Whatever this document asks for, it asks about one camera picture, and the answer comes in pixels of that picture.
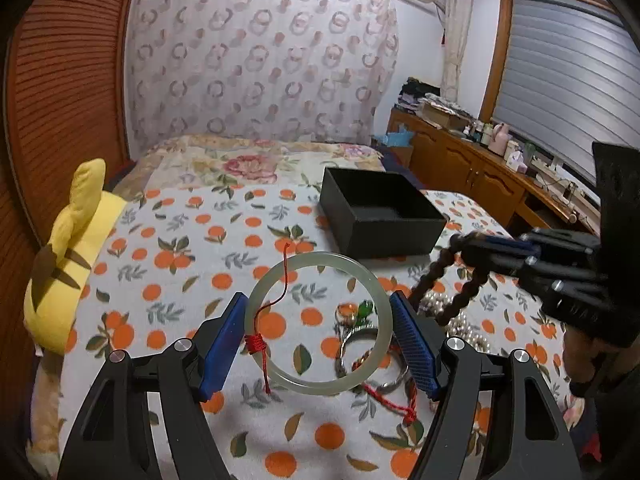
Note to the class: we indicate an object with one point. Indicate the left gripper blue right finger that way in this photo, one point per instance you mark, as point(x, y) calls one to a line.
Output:
point(419, 339)

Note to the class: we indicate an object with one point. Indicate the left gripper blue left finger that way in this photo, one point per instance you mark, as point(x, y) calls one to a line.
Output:
point(218, 341)

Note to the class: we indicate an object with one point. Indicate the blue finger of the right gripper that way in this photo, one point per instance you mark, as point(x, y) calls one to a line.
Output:
point(496, 254)

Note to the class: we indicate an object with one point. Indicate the pale green jade bangle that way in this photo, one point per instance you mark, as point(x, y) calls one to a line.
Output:
point(318, 323)

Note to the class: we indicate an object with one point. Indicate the black jewelry box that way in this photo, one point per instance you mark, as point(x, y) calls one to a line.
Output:
point(374, 214)

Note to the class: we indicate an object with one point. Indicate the right hand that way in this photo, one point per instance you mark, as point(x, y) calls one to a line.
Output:
point(585, 360)

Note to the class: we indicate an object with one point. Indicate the orange print blanket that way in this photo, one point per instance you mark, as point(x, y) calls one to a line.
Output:
point(176, 256)

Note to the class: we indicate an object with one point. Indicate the pink kettle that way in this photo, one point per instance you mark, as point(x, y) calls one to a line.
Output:
point(500, 138)

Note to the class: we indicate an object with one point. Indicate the wooden sideboard cabinet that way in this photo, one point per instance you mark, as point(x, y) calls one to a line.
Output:
point(443, 162)

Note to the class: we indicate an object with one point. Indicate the blue tissue bag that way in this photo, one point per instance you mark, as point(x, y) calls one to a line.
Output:
point(395, 139)

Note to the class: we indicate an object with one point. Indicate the yellow plush toy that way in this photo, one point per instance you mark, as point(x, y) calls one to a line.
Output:
point(62, 267)

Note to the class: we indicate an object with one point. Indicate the grey window blind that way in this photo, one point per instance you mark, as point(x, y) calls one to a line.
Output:
point(570, 79)

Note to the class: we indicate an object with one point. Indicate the clothes pile on cabinet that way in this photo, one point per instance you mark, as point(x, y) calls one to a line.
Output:
point(411, 92)

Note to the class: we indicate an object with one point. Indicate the floral quilt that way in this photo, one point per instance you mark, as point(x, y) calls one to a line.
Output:
point(200, 160)

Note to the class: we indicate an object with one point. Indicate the patterned lace curtain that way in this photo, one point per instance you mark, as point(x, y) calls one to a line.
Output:
point(284, 70)

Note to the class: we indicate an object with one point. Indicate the wooden louvered wardrobe door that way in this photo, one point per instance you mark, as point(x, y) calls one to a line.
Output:
point(62, 103)

